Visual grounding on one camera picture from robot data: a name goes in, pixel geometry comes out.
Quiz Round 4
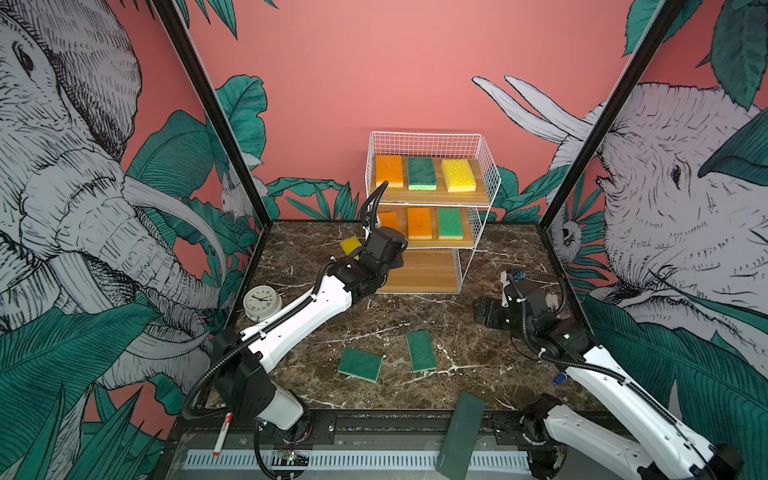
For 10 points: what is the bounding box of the orange sponge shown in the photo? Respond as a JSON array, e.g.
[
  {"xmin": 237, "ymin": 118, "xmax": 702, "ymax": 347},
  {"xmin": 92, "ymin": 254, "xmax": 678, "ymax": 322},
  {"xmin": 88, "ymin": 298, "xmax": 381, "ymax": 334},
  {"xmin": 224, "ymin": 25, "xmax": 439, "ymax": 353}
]
[
  {"xmin": 378, "ymin": 211, "xmax": 399, "ymax": 231},
  {"xmin": 375, "ymin": 155, "xmax": 404, "ymax": 188},
  {"xmin": 407, "ymin": 207, "xmax": 433, "ymax": 240}
]

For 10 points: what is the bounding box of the red white marker pen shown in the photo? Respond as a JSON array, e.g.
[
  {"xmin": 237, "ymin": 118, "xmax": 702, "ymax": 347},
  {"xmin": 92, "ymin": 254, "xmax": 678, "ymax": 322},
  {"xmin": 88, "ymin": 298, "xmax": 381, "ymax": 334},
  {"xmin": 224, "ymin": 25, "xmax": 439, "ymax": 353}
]
[{"xmin": 212, "ymin": 412, "xmax": 233, "ymax": 458}]

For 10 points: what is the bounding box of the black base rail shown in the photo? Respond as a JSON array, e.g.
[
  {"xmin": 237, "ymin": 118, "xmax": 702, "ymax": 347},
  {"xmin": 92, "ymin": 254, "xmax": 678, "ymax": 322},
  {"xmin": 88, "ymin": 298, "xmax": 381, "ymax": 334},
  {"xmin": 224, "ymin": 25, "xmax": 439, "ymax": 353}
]
[{"xmin": 173, "ymin": 407, "xmax": 652, "ymax": 448}]

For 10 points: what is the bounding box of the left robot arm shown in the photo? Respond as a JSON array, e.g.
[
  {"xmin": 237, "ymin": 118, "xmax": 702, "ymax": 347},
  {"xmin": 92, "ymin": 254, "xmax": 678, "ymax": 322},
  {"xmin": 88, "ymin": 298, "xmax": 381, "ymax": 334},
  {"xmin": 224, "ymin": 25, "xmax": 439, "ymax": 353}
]
[{"xmin": 181, "ymin": 181, "xmax": 408, "ymax": 431}]

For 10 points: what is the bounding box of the dark green foreground sponge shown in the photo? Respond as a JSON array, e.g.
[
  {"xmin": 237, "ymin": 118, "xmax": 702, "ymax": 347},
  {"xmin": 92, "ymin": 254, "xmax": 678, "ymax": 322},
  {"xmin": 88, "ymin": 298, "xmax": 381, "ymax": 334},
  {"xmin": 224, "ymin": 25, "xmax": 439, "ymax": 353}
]
[{"xmin": 435, "ymin": 392, "xmax": 485, "ymax": 480}]

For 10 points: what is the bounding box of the right black frame post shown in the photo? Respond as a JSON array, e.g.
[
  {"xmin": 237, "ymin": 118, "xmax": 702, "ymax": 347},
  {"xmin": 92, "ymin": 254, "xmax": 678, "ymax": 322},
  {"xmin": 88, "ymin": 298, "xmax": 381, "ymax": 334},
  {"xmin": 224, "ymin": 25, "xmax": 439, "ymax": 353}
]
[{"xmin": 538, "ymin": 0, "xmax": 686, "ymax": 229}]

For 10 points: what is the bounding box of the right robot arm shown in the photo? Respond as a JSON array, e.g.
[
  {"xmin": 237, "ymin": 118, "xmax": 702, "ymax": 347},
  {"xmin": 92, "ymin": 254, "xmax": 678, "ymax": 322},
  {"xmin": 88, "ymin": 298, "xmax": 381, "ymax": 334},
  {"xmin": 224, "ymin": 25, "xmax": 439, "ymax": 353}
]
[{"xmin": 474, "ymin": 268, "xmax": 744, "ymax": 479}]

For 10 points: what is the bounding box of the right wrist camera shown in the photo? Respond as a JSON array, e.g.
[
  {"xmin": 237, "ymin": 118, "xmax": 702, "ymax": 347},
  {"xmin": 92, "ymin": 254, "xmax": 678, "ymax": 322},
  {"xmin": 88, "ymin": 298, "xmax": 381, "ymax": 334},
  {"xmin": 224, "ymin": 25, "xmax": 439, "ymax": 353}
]
[{"xmin": 500, "ymin": 269, "xmax": 526, "ymax": 288}]

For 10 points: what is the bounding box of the white round clock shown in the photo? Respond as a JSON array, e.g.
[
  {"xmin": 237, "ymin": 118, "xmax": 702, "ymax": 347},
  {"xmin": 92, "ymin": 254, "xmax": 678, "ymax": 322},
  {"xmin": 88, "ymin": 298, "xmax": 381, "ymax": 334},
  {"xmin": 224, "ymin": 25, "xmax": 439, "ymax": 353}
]
[{"xmin": 242, "ymin": 285, "xmax": 282, "ymax": 323}]

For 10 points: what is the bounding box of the left black frame post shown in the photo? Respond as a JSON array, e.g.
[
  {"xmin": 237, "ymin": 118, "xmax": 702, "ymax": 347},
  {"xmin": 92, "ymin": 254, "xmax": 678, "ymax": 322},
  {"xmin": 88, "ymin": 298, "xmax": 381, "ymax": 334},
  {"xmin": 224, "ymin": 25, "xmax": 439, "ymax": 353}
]
[{"xmin": 152, "ymin": 0, "xmax": 272, "ymax": 228}]

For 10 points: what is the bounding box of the black frame post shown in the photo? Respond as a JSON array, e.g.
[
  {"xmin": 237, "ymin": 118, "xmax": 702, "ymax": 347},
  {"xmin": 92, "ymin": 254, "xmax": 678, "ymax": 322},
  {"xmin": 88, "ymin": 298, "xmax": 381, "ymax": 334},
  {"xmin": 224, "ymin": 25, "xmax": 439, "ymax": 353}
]
[
  {"xmin": 538, "ymin": 0, "xmax": 686, "ymax": 229},
  {"xmin": 152, "ymin": 0, "xmax": 272, "ymax": 228}
]

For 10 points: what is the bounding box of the yellow sponge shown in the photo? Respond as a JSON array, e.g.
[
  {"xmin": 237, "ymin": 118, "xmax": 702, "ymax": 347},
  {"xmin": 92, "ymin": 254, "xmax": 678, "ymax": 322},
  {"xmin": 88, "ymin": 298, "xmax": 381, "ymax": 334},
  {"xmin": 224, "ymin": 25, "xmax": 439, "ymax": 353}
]
[
  {"xmin": 441, "ymin": 159, "xmax": 477, "ymax": 193},
  {"xmin": 340, "ymin": 237, "xmax": 362, "ymax": 256}
]

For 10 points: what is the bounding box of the white slotted cable duct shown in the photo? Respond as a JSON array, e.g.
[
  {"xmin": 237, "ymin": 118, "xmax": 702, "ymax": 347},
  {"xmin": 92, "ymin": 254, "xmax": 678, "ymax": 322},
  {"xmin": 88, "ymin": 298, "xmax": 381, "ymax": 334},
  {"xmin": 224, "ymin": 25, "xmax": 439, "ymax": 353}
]
[{"xmin": 181, "ymin": 449, "xmax": 530, "ymax": 474}]

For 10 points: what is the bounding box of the white wire three-tier shelf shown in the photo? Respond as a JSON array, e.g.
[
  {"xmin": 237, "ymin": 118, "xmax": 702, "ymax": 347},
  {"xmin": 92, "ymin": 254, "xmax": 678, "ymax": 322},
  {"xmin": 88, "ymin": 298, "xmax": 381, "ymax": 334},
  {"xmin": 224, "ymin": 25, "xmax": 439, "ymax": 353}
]
[{"xmin": 365, "ymin": 131, "xmax": 501, "ymax": 294}]

